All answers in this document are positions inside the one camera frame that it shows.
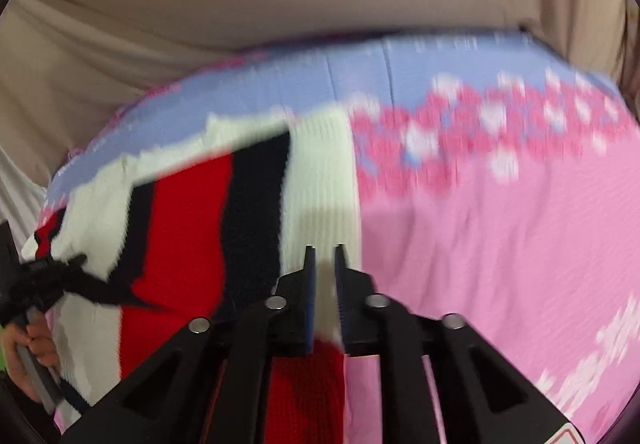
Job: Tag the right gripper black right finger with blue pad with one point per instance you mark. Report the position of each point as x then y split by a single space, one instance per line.
440 380

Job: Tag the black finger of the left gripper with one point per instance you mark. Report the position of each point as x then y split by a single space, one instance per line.
105 291

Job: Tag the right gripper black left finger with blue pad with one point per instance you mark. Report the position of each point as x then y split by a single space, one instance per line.
210 382

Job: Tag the red white black knit sweater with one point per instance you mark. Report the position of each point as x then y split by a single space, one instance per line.
206 227

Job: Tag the person's left hand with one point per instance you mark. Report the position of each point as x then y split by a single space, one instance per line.
37 338

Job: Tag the white satin curtain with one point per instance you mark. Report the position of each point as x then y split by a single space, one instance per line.
20 200

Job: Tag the pink floral bed sheet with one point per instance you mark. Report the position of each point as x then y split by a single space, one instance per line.
494 180

